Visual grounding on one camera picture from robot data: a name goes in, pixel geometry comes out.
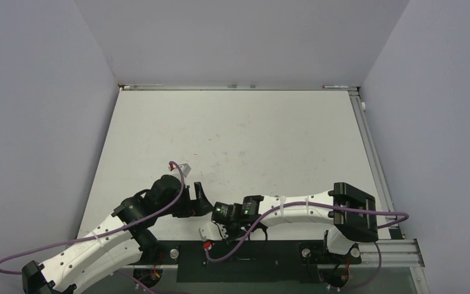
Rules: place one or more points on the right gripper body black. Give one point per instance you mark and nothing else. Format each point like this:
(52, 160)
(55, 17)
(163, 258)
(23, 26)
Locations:
(234, 231)

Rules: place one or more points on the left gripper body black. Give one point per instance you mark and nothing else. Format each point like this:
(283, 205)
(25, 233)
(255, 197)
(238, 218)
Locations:
(184, 207)

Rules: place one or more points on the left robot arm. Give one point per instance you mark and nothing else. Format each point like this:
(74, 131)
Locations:
(121, 239)

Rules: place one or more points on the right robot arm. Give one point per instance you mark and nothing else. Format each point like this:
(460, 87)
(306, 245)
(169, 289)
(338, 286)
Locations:
(349, 212)

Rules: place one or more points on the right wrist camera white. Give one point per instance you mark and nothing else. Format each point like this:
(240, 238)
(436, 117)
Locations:
(209, 234)

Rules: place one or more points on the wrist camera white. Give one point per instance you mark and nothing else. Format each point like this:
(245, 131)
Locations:
(209, 234)
(185, 169)

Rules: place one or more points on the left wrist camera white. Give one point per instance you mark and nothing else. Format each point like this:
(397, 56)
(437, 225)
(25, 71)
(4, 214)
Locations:
(185, 169)

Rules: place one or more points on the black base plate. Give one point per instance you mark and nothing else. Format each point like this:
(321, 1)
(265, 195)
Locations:
(303, 261)

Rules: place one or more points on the aluminium rail back edge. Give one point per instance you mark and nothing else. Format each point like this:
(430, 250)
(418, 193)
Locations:
(234, 87)

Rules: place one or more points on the aluminium rail edge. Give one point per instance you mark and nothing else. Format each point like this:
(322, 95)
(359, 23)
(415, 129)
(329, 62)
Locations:
(397, 250)
(234, 87)

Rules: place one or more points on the aluminium rail right edge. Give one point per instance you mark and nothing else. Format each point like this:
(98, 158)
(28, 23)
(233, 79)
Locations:
(397, 250)

